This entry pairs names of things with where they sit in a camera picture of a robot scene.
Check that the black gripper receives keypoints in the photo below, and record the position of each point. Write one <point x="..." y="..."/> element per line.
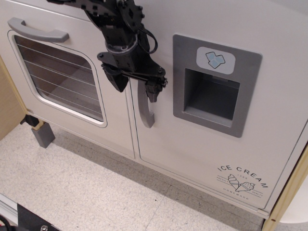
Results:
<point x="122" y="61"/>

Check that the grey fridge door handle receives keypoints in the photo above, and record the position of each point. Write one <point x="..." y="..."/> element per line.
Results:
<point x="146" y="115"/>

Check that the white toy fridge door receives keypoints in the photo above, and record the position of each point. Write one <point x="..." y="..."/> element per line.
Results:
<point x="251" y="171"/>

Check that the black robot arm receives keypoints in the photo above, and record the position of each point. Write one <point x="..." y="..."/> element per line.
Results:
<point x="126" y="39"/>

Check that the white toy oven door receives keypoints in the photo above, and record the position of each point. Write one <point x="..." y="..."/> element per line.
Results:
<point x="63" y="83"/>

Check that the grey ice dispenser panel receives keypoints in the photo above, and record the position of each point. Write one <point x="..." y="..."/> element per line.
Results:
<point x="213" y="84"/>

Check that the grey cabinet leg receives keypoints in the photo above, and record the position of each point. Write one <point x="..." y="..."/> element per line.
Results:
<point x="44" y="135"/>

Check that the wooden side panel left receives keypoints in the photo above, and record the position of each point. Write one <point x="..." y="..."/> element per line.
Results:
<point x="12" y="108"/>

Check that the black clamp bracket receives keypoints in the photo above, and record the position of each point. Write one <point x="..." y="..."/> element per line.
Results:
<point x="31" y="120"/>

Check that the grey oven door handle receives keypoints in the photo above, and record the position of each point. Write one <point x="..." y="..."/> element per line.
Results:
<point x="19" y="26"/>

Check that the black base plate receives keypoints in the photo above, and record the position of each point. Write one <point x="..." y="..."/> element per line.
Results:
<point x="32" y="222"/>

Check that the aluminium rail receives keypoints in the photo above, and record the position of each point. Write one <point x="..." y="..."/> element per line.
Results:
<point x="8" y="208"/>

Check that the wooden frame post right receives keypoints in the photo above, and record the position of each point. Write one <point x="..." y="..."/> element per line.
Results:
<point x="290" y="212"/>

